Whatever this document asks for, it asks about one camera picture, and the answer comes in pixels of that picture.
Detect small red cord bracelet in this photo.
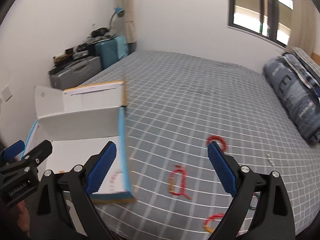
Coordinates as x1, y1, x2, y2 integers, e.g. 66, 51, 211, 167
167, 164, 193, 201

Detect person's left hand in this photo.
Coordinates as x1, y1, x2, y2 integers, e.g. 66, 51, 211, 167
10, 201, 30, 237

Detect blue yellow cardboard box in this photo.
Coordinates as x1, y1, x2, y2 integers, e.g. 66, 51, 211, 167
19, 76, 137, 238

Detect grey hard suitcase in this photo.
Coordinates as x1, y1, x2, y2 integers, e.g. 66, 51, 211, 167
49, 56, 101, 90

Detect folded blue grey duvet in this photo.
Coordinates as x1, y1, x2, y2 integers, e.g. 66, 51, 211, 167
263, 53, 319, 143

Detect teal suitcase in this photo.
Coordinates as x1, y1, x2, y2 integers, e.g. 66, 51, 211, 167
94, 35, 129, 70

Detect black items on suitcase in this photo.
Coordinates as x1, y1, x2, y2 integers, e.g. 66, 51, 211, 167
48, 27, 116, 76

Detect grey patterned pillow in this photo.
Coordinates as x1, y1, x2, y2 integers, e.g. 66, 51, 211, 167
283, 47, 319, 89

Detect grey checked bed sheet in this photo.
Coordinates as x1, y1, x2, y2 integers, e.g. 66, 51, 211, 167
89, 51, 319, 239

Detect wooden headboard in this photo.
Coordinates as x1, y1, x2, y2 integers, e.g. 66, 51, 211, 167
311, 52, 320, 66

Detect blue desk lamp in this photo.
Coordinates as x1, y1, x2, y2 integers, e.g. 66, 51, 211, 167
109, 7, 125, 32

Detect beige left curtain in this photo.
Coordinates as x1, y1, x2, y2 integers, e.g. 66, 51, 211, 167
116, 0, 136, 43

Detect beige curtain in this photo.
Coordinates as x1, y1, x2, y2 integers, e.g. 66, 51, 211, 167
116, 0, 136, 43
287, 0, 316, 56

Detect beige right curtain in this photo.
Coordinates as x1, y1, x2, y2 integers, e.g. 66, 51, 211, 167
287, 0, 316, 56

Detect dark framed window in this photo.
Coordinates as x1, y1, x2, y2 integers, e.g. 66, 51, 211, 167
228, 0, 293, 47

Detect multicolour glass bead bracelet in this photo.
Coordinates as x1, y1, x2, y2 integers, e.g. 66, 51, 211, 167
247, 192, 261, 212

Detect white wall socket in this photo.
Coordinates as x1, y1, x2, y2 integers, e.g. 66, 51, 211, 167
2, 85, 12, 102

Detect large red cord bracelet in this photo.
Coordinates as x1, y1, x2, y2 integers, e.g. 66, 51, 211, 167
202, 212, 241, 237

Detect red bead bracelet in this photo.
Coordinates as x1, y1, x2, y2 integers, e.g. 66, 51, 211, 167
206, 134, 228, 153

